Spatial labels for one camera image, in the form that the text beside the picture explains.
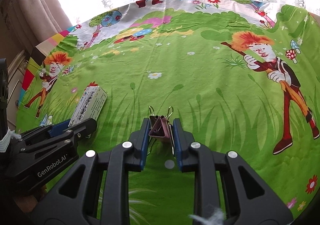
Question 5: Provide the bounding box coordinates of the white green medicine box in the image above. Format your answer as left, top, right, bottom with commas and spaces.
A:
68, 86, 107, 126

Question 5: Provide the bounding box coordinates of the pink binder clip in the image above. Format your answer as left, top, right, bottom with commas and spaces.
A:
147, 106, 175, 156

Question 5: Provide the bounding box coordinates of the beige drape curtain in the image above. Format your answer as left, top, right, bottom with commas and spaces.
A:
1, 0, 72, 51

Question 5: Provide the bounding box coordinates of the cartoon green tablecloth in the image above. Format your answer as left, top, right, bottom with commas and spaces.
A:
16, 0, 319, 217

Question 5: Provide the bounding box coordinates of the cream ornate dresser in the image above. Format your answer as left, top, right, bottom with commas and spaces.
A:
7, 50, 28, 130

